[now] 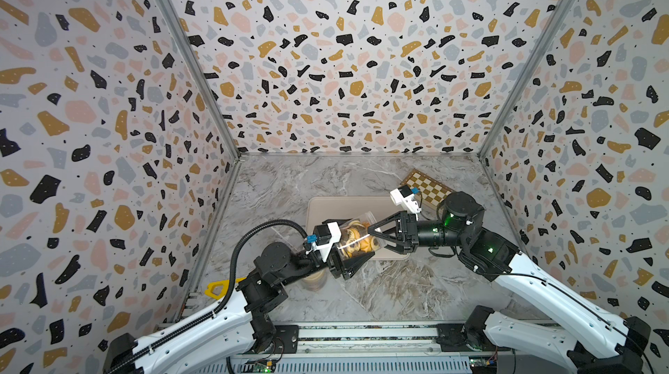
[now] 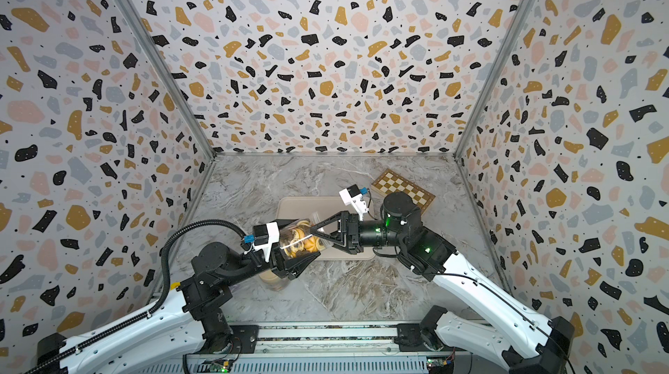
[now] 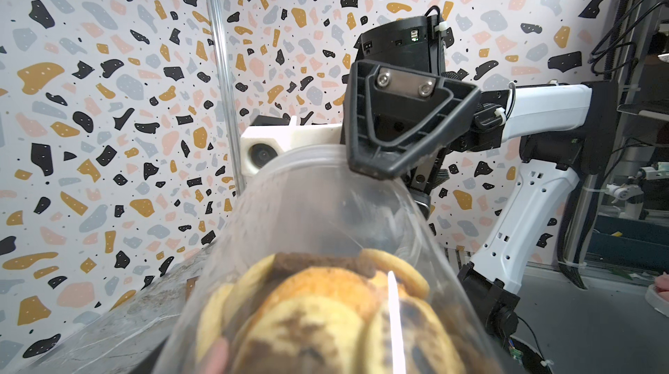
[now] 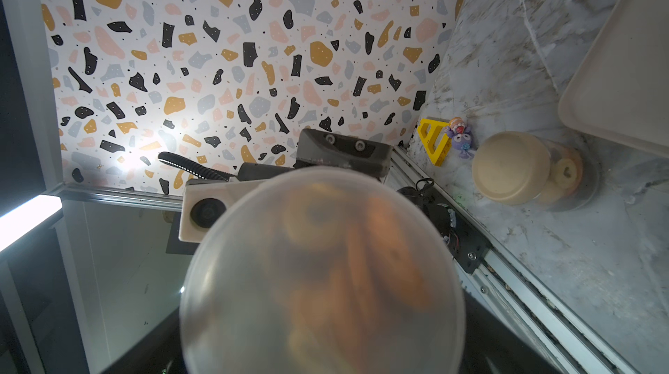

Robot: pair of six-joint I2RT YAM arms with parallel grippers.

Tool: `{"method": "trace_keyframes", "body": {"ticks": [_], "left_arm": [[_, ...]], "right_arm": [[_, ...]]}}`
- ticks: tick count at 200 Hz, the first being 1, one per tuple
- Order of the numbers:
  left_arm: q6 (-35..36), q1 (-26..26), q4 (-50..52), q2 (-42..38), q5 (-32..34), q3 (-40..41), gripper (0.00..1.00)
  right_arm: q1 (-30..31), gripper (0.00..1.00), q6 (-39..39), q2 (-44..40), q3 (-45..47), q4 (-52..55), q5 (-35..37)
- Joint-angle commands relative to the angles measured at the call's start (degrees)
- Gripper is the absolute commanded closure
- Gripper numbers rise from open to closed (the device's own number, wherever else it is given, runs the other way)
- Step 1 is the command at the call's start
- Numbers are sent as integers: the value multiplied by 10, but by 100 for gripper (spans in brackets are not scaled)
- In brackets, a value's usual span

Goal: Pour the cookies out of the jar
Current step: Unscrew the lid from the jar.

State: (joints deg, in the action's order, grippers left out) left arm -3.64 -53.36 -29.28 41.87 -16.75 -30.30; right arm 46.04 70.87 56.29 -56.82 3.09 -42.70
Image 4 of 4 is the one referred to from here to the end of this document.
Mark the yellow plastic letter toy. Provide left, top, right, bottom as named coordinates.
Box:
left=417, top=118, right=451, bottom=167

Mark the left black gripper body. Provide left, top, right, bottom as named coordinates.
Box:
left=294, top=128, right=393, bottom=178

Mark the clear plastic cookie jar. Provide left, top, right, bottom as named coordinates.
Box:
left=179, top=167, right=465, bottom=373

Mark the beige rectangular tray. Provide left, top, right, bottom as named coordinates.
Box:
left=557, top=0, right=668, bottom=157

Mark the cookie jar with beige lid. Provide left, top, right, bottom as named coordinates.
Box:
left=472, top=131, right=599, bottom=212

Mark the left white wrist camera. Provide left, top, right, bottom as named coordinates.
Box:
left=179, top=179, right=266, bottom=243

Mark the black corrugated cable conduit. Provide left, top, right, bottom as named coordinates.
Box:
left=157, top=151, right=236, bottom=182

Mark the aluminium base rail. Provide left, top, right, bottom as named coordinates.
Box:
left=385, top=147, right=636, bottom=373

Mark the small purple toy figure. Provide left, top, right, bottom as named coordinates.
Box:
left=445, top=117, right=476, bottom=159

